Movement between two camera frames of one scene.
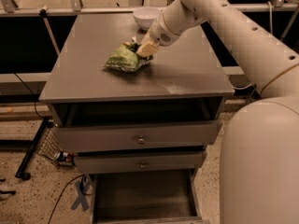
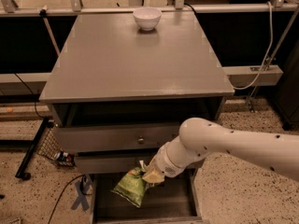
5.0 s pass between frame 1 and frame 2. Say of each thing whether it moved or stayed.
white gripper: moved
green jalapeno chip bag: moved
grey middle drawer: stayed
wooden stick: stayed
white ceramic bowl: stayed
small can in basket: stayed
